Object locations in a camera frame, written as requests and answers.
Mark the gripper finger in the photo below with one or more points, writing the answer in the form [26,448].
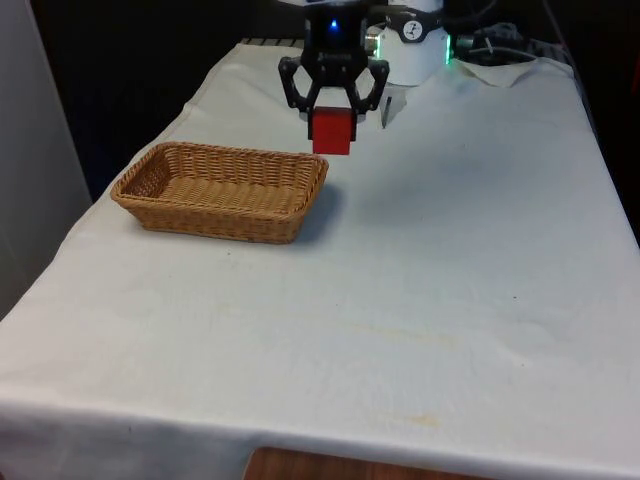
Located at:
[292,95]
[367,95]

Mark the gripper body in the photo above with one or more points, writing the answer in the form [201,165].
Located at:
[335,37]

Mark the red cube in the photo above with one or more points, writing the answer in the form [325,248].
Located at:
[331,131]

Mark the wicker basket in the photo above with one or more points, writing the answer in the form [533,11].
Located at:
[220,200]

